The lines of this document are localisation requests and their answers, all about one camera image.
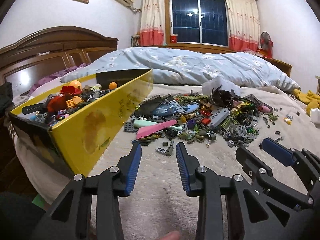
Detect pink oval toy piece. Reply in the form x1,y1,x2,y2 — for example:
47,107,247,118
258,105,271,113

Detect yellow cloth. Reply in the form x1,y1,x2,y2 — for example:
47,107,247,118
293,89,320,116

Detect grey rounded plate with holes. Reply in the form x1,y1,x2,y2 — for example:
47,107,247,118
207,107,230,129

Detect black spiky toy piece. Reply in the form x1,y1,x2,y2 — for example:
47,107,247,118
208,86,234,110

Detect long pink plastic piece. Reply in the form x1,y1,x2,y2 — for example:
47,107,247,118
136,120,177,139

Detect white fluffy blanket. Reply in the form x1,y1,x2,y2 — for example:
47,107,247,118
15,82,320,240

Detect mint green plastic piece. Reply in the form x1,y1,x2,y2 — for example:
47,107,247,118
133,120,157,128

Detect yellow cardboard toy box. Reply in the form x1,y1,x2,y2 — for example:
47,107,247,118
9,69,153,178

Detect white plastic bag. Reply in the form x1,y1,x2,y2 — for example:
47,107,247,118
201,76,241,96

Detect dark grey flat plate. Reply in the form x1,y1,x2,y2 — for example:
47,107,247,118
123,122,138,133

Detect red standing fan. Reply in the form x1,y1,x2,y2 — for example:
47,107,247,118
260,31,273,58

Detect light blue floral duvet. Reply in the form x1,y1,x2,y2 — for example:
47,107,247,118
60,47,300,93

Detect red plastic toy piece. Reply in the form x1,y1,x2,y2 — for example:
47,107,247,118
60,86,82,95

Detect large orange ball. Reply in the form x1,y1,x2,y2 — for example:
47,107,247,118
69,80,82,90

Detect purple pillow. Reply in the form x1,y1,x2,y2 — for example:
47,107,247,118
28,63,87,95

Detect small orange ball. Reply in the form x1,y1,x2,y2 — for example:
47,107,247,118
108,82,118,90

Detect right cream red curtain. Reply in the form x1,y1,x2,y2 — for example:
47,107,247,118
225,0,260,51

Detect cream red curtain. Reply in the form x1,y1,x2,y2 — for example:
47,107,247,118
139,0,164,47
225,0,260,51

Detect small red box on sill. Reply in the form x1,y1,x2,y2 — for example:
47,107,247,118
170,34,178,43

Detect left cream red curtain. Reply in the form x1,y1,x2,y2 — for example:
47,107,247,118
139,0,164,47

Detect brown wooden headboard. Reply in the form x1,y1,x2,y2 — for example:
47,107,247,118
1,25,118,96

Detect black toy watch strap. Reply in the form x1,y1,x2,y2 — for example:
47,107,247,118
21,102,45,116

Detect dark window with frame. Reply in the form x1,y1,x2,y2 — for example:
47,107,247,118
164,0,229,48

